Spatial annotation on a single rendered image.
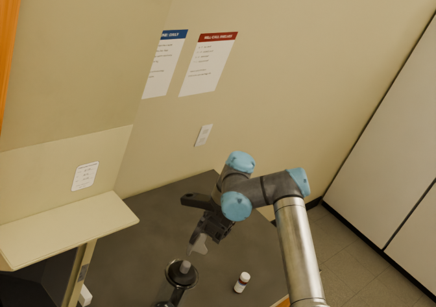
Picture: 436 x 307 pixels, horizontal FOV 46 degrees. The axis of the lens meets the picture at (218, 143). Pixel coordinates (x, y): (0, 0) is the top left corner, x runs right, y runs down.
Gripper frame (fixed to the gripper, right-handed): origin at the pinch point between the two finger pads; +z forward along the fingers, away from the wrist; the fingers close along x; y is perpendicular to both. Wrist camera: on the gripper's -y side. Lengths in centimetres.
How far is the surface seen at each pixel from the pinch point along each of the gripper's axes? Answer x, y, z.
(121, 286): -0.7, -17.1, 35.1
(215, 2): 50, -43, -51
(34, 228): -47, -21, -22
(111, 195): -25.8, -17.4, -21.9
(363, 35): 176, -10, -32
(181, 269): -1.6, -0.1, 10.3
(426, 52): 254, 21, -21
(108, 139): -30, -20, -39
